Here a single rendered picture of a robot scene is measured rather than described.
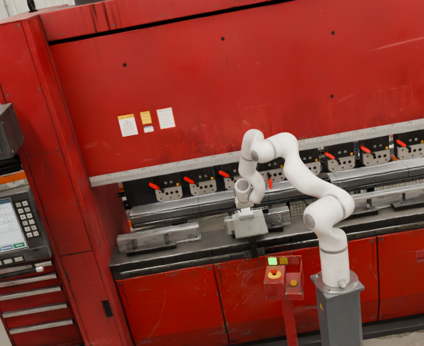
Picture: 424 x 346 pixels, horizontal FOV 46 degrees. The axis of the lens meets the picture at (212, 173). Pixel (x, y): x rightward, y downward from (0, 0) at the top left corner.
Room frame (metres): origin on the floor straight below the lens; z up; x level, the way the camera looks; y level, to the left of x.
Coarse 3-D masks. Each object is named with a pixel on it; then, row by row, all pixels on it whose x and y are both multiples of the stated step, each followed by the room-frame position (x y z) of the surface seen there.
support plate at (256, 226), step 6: (258, 210) 2.59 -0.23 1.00; (234, 216) 2.57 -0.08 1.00; (258, 216) 2.52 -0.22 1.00; (234, 222) 2.50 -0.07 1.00; (240, 222) 2.49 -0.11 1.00; (246, 222) 2.47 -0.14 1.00; (252, 222) 2.46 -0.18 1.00; (258, 222) 2.45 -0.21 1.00; (264, 222) 2.44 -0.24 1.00; (234, 228) 2.44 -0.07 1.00; (240, 228) 2.43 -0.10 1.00; (246, 228) 2.41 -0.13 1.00; (252, 228) 2.40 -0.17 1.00; (258, 228) 2.39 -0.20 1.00; (264, 228) 2.38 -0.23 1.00; (240, 234) 2.36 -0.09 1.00; (246, 234) 2.35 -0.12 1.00; (252, 234) 2.34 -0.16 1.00; (258, 234) 2.33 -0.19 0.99
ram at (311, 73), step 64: (320, 0) 2.56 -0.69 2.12; (384, 0) 2.55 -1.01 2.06; (64, 64) 2.60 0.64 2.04; (128, 64) 2.59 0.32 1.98; (192, 64) 2.58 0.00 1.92; (256, 64) 2.57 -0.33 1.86; (320, 64) 2.56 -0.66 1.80; (384, 64) 2.55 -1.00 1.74; (192, 128) 2.58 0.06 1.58; (256, 128) 2.57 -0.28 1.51; (320, 128) 2.56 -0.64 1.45
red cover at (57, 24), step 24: (120, 0) 2.57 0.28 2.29; (144, 0) 2.57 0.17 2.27; (168, 0) 2.57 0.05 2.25; (192, 0) 2.56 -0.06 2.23; (216, 0) 2.56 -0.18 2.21; (240, 0) 2.55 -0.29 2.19; (264, 0) 2.55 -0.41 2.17; (48, 24) 2.58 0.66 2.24; (72, 24) 2.58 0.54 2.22; (96, 24) 2.58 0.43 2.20; (120, 24) 2.57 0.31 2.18
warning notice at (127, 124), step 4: (120, 116) 2.59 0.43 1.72; (124, 116) 2.59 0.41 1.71; (128, 116) 2.59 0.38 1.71; (132, 116) 2.59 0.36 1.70; (120, 120) 2.59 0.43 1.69; (124, 120) 2.59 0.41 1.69; (128, 120) 2.59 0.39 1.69; (132, 120) 2.59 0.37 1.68; (120, 124) 2.60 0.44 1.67; (124, 124) 2.59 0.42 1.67; (128, 124) 2.59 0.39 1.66; (132, 124) 2.59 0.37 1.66; (124, 128) 2.59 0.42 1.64; (128, 128) 2.59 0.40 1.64; (132, 128) 2.59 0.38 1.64; (136, 128) 2.59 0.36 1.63; (124, 132) 2.59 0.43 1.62; (128, 132) 2.59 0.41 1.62; (132, 132) 2.59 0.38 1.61; (136, 132) 2.59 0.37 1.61; (124, 136) 2.60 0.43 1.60
